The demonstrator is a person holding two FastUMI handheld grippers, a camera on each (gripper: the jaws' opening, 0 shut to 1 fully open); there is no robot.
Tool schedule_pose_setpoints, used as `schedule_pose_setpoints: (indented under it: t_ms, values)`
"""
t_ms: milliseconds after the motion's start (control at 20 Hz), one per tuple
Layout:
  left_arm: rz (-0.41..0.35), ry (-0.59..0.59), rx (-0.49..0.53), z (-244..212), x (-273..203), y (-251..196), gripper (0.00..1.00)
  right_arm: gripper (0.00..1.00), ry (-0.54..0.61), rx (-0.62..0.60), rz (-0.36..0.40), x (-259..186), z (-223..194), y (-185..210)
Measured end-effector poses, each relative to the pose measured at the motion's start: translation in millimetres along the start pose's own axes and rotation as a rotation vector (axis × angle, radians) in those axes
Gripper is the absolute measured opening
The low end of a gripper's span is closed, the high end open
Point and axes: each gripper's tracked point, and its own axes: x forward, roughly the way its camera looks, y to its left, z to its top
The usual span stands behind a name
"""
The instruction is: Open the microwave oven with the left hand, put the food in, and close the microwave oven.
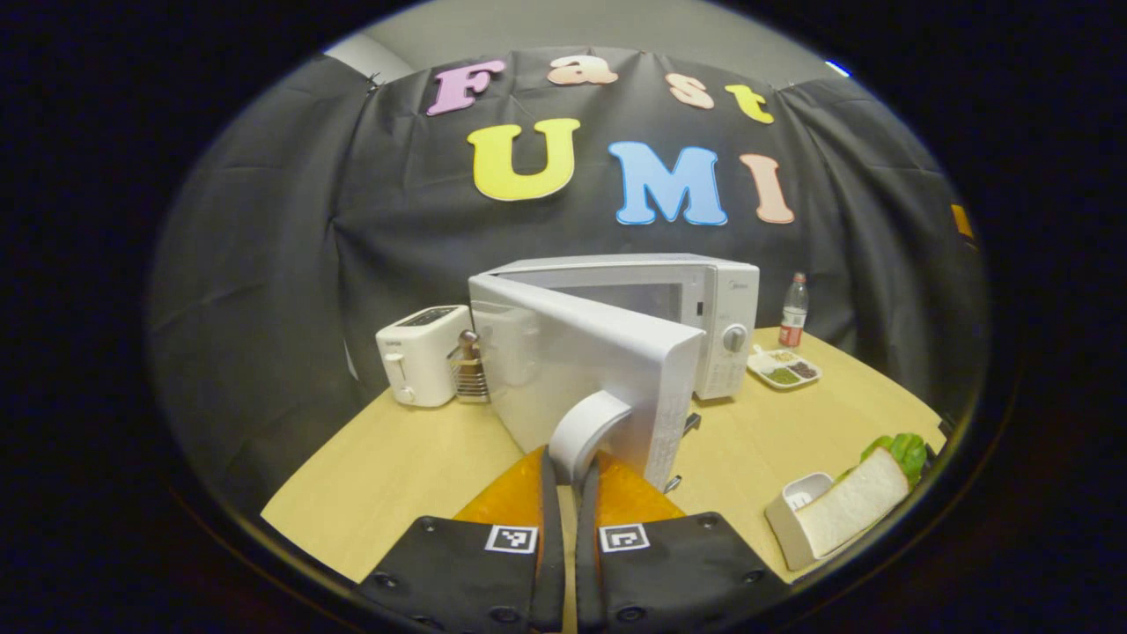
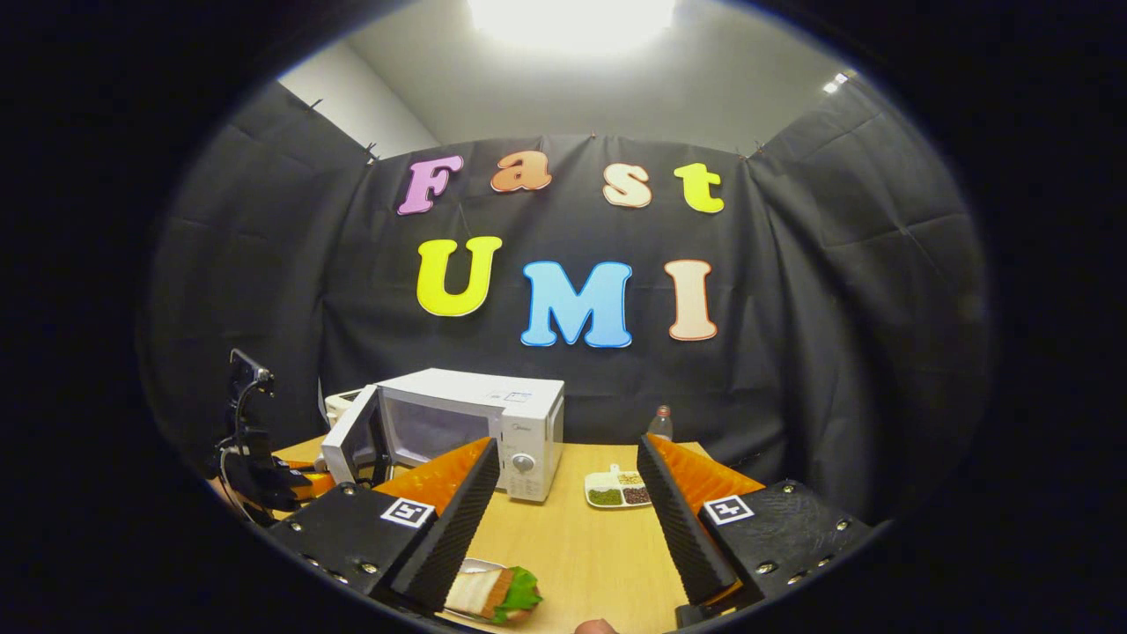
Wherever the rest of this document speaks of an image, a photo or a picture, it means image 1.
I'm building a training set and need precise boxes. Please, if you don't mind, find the red label plastic bottle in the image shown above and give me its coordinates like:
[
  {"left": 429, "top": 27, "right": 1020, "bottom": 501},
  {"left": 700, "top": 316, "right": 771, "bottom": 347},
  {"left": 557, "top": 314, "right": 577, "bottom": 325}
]
[{"left": 779, "top": 272, "right": 809, "bottom": 348}]

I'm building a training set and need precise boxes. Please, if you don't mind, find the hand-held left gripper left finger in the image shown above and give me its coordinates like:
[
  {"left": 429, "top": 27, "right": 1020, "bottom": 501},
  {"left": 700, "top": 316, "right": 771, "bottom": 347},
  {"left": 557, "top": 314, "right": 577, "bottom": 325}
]
[{"left": 357, "top": 446, "right": 565, "bottom": 634}]

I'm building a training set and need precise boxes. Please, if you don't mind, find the white microwave oven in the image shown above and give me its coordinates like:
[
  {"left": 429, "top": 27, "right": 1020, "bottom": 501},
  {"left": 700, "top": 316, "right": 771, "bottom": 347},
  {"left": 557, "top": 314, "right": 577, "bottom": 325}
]
[{"left": 468, "top": 254, "right": 761, "bottom": 496}]

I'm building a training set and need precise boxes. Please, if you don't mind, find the metal wire rack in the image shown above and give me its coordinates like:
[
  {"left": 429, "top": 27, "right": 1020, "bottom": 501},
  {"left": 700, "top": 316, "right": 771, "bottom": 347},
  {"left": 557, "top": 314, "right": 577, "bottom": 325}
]
[{"left": 447, "top": 330, "right": 490, "bottom": 404}]

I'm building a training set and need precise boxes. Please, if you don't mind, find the black backdrop cloth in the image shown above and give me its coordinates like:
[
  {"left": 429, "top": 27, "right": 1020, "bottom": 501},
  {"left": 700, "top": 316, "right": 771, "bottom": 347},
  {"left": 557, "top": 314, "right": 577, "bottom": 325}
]
[{"left": 150, "top": 46, "right": 991, "bottom": 512}]

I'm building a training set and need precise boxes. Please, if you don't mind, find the white plastic sandwich holder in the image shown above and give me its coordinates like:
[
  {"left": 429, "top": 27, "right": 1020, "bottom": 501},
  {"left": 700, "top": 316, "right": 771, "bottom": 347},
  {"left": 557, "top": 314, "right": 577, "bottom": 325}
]
[{"left": 764, "top": 472, "right": 834, "bottom": 571}]

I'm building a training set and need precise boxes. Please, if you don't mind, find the white divided plate with beans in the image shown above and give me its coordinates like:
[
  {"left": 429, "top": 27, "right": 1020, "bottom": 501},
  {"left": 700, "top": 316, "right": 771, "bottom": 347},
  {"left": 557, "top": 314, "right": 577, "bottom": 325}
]
[{"left": 747, "top": 346, "right": 822, "bottom": 390}]

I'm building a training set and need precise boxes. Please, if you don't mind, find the white toaster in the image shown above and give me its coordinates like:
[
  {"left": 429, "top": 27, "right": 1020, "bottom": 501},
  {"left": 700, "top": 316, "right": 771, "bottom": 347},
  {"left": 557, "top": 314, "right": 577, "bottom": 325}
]
[{"left": 376, "top": 305, "right": 474, "bottom": 408}]

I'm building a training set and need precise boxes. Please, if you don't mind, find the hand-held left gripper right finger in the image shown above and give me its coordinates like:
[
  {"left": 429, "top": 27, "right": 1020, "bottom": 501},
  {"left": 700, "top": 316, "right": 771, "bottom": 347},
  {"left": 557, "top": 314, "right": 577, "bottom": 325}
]
[{"left": 575, "top": 451, "right": 791, "bottom": 634}]

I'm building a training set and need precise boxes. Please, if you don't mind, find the lettuce sandwich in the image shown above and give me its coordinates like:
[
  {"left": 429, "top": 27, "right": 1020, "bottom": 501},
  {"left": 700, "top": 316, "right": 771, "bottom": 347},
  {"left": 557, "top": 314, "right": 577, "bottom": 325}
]
[{"left": 797, "top": 432, "right": 929, "bottom": 557}]

